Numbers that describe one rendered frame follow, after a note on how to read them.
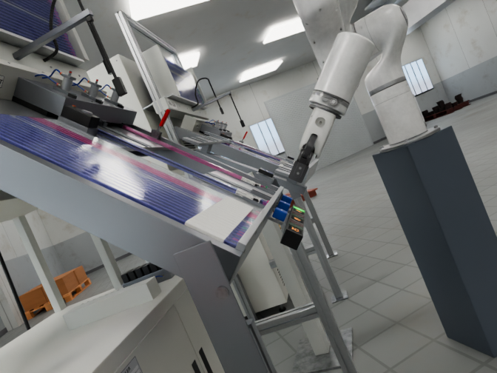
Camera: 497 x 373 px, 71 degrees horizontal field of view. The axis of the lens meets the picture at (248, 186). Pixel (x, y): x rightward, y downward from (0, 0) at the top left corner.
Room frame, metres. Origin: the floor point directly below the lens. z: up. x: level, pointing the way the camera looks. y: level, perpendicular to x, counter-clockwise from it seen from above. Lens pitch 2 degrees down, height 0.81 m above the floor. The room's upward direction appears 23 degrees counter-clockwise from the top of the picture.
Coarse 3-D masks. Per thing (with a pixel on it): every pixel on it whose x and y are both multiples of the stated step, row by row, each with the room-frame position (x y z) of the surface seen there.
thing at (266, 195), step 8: (192, 176) 0.83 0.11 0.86; (216, 176) 0.95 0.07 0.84; (224, 176) 1.00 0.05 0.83; (232, 176) 1.04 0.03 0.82; (208, 184) 0.81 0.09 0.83; (232, 184) 0.92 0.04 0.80; (240, 184) 0.98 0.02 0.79; (248, 184) 1.03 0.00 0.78; (224, 192) 0.80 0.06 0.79; (232, 192) 0.83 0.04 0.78; (248, 192) 0.91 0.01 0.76; (256, 192) 0.91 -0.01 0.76; (264, 192) 1.00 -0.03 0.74; (272, 192) 1.02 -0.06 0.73; (240, 200) 0.79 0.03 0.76; (248, 200) 0.81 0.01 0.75; (264, 200) 0.90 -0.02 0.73; (256, 208) 0.78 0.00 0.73
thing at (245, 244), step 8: (280, 192) 0.98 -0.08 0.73; (272, 200) 0.82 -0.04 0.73; (264, 208) 0.71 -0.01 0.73; (272, 208) 0.87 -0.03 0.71; (264, 216) 0.64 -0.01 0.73; (256, 224) 0.57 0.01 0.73; (264, 224) 0.80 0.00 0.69; (248, 232) 0.51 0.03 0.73; (256, 232) 0.56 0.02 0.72; (240, 240) 0.47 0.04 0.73; (248, 240) 0.48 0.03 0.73; (256, 240) 0.72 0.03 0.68; (240, 248) 0.46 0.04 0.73; (248, 248) 0.56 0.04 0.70; (240, 264) 0.53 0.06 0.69; (232, 280) 0.50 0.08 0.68
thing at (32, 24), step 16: (0, 0) 0.94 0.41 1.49; (16, 0) 1.00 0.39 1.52; (32, 0) 1.07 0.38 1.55; (48, 0) 1.16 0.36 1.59; (0, 16) 0.91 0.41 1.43; (16, 16) 0.97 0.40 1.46; (32, 16) 1.04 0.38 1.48; (48, 16) 1.12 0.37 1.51; (16, 32) 0.95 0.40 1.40; (32, 32) 1.01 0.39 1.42; (64, 48) 1.13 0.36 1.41
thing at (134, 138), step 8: (0, 104) 0.77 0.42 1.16; (8, 104) 0.80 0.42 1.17; (16, 104) 0.83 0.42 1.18; (0, 112) 0.70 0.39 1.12; (8, 112) 0.73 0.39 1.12; (16, 112) 0.75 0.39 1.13; (24, 112) 0.78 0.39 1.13; (32, 112) 0.81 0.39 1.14; (104, 128) 0.98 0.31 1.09; (112, 128) 1.03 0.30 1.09; (120, 128) 1.08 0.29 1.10; (96, 136) 0.84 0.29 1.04; (104, 136) 0.86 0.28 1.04; (120, 136) 0.95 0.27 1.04; (128, 136) 0.99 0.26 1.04; (136, 136) 1.06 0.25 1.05; (120, 144) 0.86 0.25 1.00; (136, 144) 0.94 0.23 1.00; (144, 144) 0.98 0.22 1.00; (152, 144) 1.03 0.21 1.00; (136, 152) 1.04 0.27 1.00
